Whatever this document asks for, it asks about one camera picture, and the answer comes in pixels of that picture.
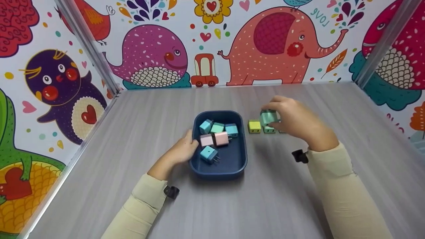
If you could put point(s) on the yellow plug adapter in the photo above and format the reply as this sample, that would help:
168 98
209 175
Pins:
254 126

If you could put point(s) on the person's left forearm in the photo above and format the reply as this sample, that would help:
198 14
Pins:
139 209

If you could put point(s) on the heap of pastel plug adapters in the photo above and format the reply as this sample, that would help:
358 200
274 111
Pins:
220 138

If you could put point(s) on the person's right hand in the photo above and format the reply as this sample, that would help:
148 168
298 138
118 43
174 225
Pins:
300 121

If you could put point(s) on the person's left thumb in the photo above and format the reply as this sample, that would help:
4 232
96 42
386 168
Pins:
195 148

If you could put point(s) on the person's right thumb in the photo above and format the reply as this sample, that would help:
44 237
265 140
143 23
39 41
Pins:
274 124

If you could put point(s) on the person's right index finger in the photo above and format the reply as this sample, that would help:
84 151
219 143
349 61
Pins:
277 100

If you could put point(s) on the black wrist band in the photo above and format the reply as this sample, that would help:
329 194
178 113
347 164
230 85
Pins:
171 192
299 156

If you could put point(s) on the person's left fingers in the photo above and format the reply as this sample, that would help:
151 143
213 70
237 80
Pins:
188 135

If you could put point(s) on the person's right forearm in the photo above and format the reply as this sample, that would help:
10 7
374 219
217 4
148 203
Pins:
342 196

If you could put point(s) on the dark blue plastic tray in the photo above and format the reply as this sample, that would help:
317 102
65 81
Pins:
234 159

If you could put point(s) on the person's left hand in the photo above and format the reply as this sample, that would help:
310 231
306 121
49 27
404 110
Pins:
176 154

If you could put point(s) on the mint green plug adapter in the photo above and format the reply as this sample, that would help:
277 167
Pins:
269 129
267 118

